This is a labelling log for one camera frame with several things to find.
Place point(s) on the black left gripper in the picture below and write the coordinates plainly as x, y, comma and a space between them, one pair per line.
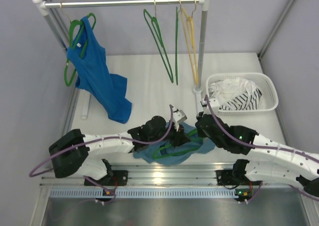
179, 135

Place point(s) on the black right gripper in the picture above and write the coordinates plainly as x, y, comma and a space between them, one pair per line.
200, 131

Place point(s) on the light blue tank top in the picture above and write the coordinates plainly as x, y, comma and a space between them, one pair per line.
206, 146

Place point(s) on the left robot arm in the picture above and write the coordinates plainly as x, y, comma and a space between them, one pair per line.
78, 154

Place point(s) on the yellow hanger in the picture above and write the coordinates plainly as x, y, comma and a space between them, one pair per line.
189, 35

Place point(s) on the royal blue tank top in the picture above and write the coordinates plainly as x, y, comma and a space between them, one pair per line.
89, 60

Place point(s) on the green hanger with blue top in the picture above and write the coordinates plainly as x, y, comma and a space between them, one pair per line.
72, 36

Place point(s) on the white clothes in basket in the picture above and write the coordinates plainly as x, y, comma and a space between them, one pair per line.
228, 89

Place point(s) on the striped garment in basket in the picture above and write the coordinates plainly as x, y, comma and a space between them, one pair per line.
245, 101

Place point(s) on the white plastic laundry basket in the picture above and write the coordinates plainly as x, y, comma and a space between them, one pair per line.
269, 100

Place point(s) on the silver clothes rack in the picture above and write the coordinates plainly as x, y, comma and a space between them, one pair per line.
44, 8

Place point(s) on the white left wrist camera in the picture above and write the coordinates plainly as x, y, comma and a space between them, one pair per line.
178, 117

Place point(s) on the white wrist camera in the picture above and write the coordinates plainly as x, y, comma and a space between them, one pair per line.
178, 117
210, 105

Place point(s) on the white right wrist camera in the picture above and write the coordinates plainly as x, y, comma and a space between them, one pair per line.
210, 105

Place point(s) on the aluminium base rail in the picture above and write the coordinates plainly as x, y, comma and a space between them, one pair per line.
149, 182

